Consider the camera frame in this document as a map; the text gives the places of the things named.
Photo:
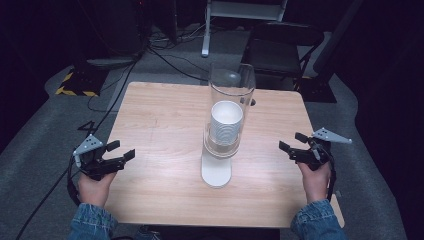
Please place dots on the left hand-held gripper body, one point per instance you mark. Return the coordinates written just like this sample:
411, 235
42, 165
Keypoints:
96, 165

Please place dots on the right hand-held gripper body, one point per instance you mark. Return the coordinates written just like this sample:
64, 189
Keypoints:
315, 156

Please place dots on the person's left hand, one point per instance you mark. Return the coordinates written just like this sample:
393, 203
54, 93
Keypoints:
95, 190

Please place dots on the person's right hand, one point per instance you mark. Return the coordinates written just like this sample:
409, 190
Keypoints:
315, 183

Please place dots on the stack of white paper cups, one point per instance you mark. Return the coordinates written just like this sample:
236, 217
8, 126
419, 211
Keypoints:
226, 123

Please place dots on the clear tube cup dispenser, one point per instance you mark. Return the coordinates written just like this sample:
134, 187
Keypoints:
218, 170

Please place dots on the person's shoe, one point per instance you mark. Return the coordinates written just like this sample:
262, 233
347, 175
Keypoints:
146, 232

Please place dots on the dark slanted stand pole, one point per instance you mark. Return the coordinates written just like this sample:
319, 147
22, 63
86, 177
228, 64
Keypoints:
336, 36

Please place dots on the dark computer case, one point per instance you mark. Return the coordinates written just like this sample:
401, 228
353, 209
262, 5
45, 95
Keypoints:
125, 26

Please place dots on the white metal stand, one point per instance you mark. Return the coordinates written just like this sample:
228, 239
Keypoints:
206, 36

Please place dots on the black stand base plate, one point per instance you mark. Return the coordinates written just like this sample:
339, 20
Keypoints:
318, 90

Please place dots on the black yellow striped base plate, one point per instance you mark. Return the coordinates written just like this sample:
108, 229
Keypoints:
80, 83

